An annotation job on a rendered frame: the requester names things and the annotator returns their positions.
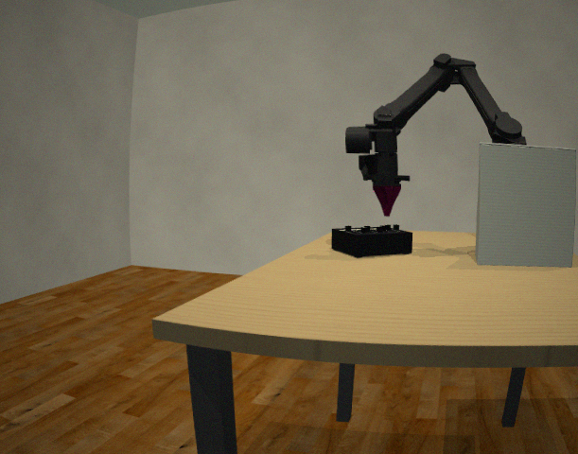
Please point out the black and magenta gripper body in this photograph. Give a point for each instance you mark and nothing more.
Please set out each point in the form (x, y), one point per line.
(387, 171)

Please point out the black lighting desk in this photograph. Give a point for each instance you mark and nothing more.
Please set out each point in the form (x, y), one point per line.
(371, 241)

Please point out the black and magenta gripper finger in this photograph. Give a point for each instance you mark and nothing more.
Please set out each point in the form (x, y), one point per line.
(387, 190)
(396, 190)

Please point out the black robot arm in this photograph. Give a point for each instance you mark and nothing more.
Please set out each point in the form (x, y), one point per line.
(359, 139)

